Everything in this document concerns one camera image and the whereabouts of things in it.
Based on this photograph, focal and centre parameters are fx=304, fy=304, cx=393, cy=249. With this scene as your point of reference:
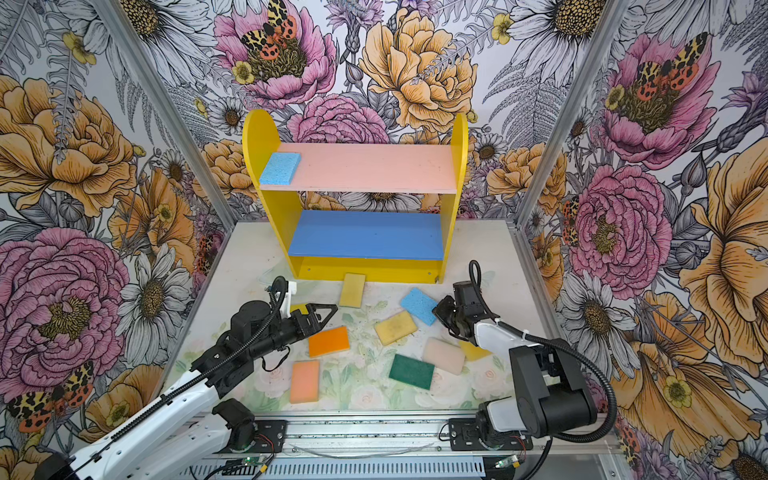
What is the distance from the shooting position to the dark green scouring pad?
2.72ft

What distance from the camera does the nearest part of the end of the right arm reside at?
2.25 ft

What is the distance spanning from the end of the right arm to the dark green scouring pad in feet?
0.44
